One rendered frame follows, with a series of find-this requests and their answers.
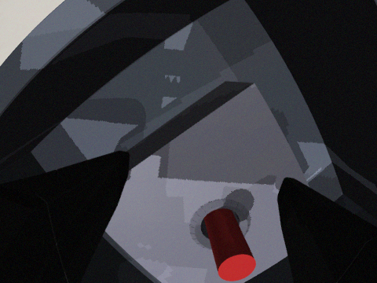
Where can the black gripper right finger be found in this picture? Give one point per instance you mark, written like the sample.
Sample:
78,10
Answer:
325,242

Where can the red peg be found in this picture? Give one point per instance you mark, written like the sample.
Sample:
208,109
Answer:
232,255

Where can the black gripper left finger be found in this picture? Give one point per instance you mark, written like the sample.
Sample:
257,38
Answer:
51,224

